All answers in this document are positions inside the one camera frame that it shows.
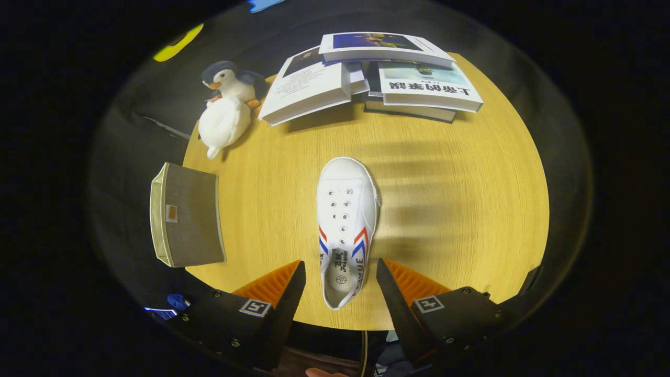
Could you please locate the white canvas shoe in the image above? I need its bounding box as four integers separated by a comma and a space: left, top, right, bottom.
317, 157, 381, 311

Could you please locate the blue cover book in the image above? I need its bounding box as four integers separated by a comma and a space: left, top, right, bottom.
319, 32, 456, 69

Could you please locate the landscape cover book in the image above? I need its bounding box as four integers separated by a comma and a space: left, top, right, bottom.
377, 62, 483, 113

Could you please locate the grey fabric storage box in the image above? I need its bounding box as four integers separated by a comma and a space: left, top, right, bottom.
150, 162, 227, 268

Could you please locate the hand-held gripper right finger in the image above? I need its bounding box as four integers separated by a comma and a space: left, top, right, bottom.
376, 258, 507, 367

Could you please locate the white book with portrait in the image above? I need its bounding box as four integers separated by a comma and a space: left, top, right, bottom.
259, 46, 370, 127

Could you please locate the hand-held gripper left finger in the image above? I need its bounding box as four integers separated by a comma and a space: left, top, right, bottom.
166, 260, 307, 371

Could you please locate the white plush toy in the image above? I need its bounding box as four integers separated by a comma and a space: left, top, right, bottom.
198, 96, 252, 160

